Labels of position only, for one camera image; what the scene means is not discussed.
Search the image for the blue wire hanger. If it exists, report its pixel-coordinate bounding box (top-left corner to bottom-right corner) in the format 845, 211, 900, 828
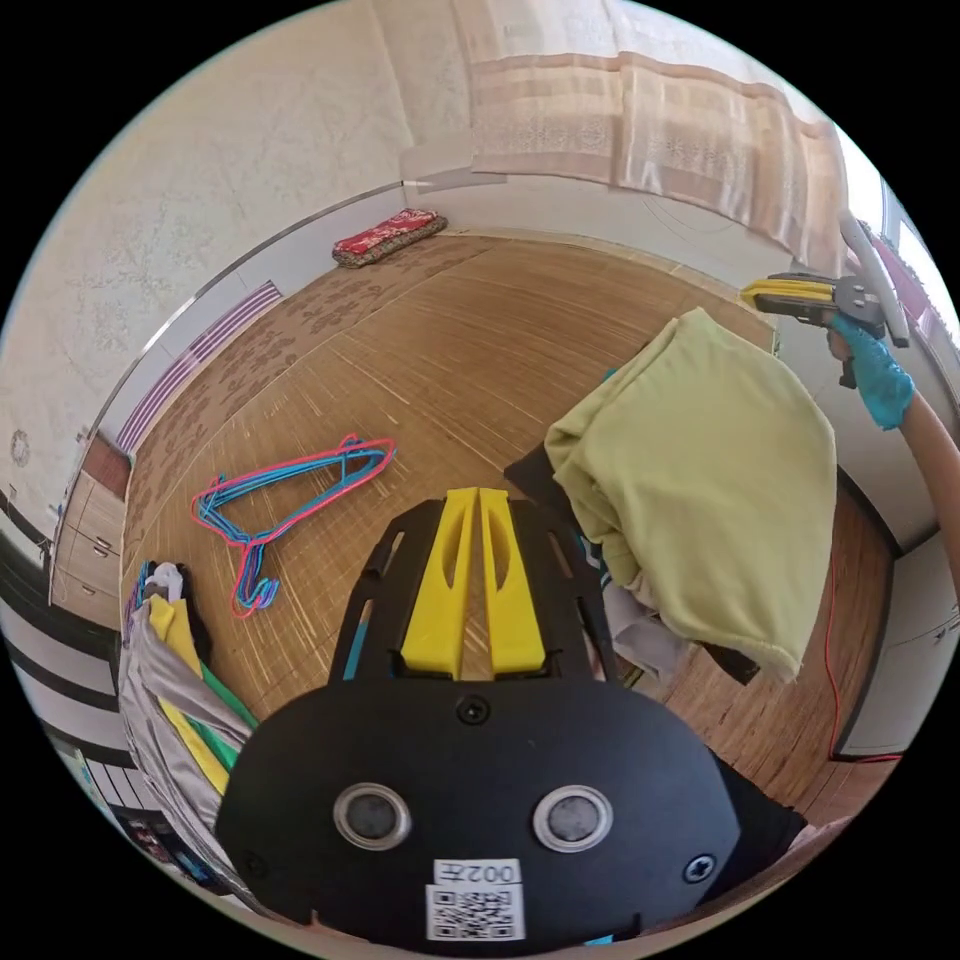
200, 437, 393, 610

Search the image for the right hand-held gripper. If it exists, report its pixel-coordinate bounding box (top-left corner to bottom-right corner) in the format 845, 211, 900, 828
740, 272, 889, 391

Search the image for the light green hoodie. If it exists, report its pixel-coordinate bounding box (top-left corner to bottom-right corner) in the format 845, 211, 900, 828
544, 306, 838, 685

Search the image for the person's right hand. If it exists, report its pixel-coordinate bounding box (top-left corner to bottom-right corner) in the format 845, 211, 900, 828
826, 313, 918, 433

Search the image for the wooden cupboard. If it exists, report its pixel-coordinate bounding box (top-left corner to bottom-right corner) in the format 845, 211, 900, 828
47, 433, 135, 633

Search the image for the red patterned pillow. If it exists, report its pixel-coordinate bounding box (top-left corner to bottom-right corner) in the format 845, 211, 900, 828
331, 208, 450, 269

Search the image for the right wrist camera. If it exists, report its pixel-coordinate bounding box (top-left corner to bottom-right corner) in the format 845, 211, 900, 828
838, 212, 911, 348

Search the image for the window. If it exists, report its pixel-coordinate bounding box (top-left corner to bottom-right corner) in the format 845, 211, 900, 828
877, 179, 955, 354

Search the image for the person's right forearm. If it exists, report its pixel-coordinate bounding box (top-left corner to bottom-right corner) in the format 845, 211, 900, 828
898, 389, 960, 530

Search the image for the person's body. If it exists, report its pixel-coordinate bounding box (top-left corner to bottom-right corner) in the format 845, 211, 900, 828
704, 749, 853, 913

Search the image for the beige lace curtain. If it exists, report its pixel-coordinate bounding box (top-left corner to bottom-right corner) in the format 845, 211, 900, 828
448, 0, 850, 279

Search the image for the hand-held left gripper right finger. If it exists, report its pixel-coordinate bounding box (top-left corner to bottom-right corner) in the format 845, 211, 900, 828
479, 487, 547, 676

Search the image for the pink wire hanger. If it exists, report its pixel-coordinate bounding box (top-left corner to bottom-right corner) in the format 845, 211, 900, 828
190, 433, 398, 620

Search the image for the red cable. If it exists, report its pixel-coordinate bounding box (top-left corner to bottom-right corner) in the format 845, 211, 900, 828
823, 553, 904, 766

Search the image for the pile of clothes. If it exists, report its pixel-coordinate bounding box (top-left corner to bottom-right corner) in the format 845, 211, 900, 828
503, 367, 762, 688
118, 557, 262, 905

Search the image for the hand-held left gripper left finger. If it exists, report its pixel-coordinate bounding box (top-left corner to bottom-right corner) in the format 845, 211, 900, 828
400, 487, 479, 681

